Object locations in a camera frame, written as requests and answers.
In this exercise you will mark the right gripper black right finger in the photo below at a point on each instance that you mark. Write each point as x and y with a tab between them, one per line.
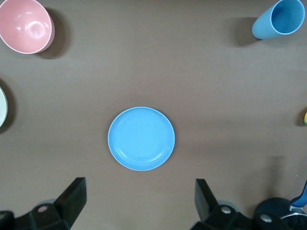
204	198

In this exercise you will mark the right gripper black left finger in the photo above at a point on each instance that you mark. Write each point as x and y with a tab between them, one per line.
72	198

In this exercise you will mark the blue shallow bowl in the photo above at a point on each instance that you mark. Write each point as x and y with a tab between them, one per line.
141	139

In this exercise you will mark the beige shallow bowl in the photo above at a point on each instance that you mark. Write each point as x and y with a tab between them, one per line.
2	107

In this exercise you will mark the yellow lemon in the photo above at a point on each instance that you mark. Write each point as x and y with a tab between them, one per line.
305	118

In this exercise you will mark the brown table cloth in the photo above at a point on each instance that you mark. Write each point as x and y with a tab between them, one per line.
153	72

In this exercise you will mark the pink deep bowl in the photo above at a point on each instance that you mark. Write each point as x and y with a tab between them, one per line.
24	26

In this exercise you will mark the blue plastic cup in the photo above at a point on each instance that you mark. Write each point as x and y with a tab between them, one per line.
275	21

